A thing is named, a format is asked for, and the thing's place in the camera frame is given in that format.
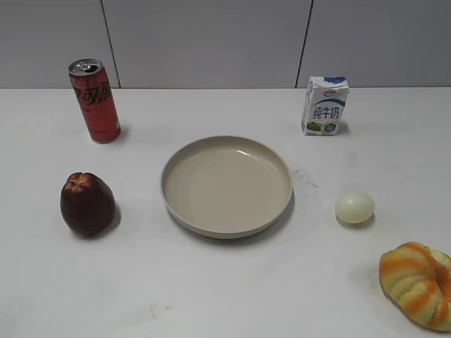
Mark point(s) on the orange striped croissant bread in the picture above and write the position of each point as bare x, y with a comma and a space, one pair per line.
416, 278

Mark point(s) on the beige round plate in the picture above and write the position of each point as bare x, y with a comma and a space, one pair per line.
226, 187

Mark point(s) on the white blue milk carton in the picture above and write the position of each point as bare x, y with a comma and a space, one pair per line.
324, 104

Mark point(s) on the white peeled egg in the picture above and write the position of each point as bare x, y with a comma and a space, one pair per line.
354, 207

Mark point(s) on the dark red wax apple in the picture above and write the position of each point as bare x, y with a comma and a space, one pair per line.
87, 204

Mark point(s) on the red cola can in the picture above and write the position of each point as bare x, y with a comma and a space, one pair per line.
93, 92

